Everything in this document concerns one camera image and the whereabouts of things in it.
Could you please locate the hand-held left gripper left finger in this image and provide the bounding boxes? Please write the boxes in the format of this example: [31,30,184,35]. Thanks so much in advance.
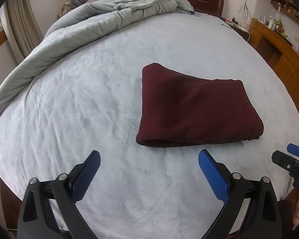
[17,150,101,239]

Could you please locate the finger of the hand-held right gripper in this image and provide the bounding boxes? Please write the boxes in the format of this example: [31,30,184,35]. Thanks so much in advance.
[271,151,299,174]
[287,143,299,159]

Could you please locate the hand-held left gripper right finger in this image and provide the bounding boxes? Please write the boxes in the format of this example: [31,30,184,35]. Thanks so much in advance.
[198,149,282,239]

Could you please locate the maroon pants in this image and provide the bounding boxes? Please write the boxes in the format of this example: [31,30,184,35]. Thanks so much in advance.
[136,63,265,148]

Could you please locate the bed with white sheet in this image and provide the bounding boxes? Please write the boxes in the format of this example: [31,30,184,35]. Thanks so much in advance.
[0,11,299,232]

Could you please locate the wooden desk cabinet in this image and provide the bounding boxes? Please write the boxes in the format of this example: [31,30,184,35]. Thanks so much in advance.
[248,20,299,108]

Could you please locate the green toy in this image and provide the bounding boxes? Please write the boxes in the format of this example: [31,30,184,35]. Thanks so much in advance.
[275,20,286,34]

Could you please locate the bedside table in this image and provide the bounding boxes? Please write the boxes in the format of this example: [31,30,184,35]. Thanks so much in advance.
[220,17,251,42]

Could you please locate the grey duvet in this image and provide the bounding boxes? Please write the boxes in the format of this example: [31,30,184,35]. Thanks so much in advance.
[0,0,200,130]

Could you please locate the beige curtain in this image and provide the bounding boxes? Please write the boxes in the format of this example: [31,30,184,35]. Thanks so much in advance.
[6,0,44,64]

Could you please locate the patterned pillow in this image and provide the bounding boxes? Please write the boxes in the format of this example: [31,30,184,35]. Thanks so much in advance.
[58,0,89,18]

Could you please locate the wooden bed frame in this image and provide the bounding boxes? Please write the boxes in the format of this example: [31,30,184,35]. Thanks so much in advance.
[0,177,24,231]

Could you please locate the white hanging cables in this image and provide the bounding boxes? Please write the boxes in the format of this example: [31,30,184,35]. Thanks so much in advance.
[239,0,255,28]

